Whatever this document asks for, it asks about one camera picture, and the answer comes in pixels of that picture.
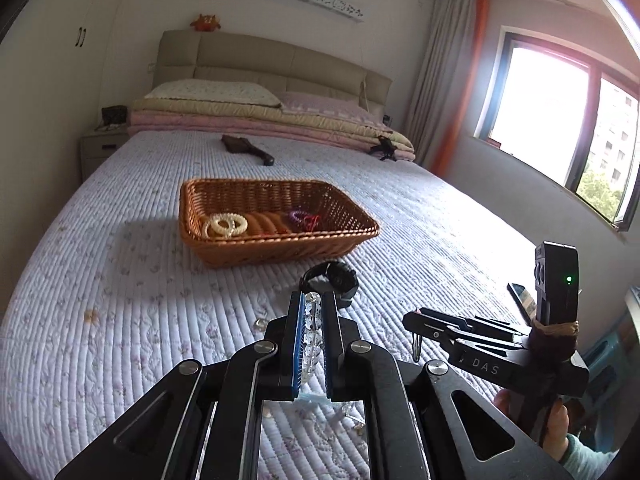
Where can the folded pink and cream quilts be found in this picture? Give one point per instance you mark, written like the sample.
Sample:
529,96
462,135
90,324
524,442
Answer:
260,122

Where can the person's right hand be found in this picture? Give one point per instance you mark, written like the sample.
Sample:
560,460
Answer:
555,430

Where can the pink checked pillow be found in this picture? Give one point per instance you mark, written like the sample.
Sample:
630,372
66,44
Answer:
325,105

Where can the dark framed window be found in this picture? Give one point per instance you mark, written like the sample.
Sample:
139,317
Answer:
565,110

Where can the grey curtain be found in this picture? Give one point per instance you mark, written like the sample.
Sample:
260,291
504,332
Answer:
440,75

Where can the black hair clip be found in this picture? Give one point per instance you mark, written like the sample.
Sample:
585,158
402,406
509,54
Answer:
384,147

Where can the orange plush toy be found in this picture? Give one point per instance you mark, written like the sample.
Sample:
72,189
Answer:
205,22

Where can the black smartphone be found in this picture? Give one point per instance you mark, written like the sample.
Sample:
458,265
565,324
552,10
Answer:
522,300

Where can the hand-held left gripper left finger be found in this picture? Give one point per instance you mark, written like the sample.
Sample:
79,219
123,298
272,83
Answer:
295,355

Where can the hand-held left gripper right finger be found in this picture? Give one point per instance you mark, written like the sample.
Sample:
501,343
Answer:
329,355

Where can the black wristwatch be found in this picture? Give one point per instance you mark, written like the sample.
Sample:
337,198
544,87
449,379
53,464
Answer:
336,277

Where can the cream floral pillow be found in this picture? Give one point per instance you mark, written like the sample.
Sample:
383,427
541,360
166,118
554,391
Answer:
212,92

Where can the person's right forearm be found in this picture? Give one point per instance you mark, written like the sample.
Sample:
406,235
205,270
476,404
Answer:
587,460

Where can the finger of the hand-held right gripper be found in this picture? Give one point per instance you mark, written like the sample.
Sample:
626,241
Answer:
495,327
435,331

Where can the brown wicker basket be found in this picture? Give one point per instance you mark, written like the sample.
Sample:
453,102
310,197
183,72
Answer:
270,210

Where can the white nightstand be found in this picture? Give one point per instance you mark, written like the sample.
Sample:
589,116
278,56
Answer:
102,152

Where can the quilted lilac bedspread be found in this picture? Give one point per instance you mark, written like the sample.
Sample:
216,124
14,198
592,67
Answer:
125,285

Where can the dark brown hairbrush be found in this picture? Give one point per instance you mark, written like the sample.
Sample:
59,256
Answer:
247,147

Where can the beige padded headboard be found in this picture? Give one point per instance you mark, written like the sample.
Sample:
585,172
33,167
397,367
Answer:
260,57

